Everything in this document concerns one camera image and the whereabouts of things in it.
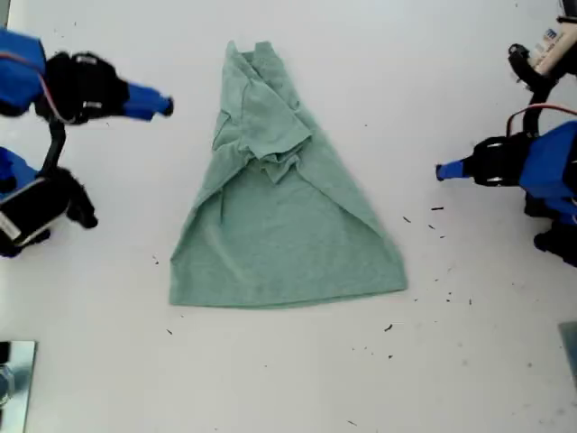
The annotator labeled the red white servo wire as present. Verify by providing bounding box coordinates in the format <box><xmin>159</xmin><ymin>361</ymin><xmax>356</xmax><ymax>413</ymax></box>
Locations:
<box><xmin>505</xmin><ymin>103</ymin><xmax>577</xmax><ymax>139</ymax></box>
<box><xmin>0</xmin><ymin>51</ymin><xmax>78</xmax><ymax>125</ymax></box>

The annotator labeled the beige black camera box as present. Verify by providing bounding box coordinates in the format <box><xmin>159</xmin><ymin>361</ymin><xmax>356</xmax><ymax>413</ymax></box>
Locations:
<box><xmin>507</xmin><ymin>15</ymin><xmax>577</xmax><ymax>94</ymax></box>

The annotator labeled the green t-shirt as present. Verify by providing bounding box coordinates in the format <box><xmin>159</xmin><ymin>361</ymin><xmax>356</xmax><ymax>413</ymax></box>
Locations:
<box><xmin>168</xmin><ymin>39</ymin><xmax>409</xmax><ymax>311</ymax></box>

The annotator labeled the black camera stalk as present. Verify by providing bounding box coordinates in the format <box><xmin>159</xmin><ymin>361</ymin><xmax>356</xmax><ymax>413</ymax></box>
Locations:
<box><xmin>520</xmin><ymin>83</ymin><xmax>560</xmax><ymax>136</ymax></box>
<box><xmin>38</xmin><ymin>121</ymin><xmax>69</xmax><ymax>180</ymax></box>

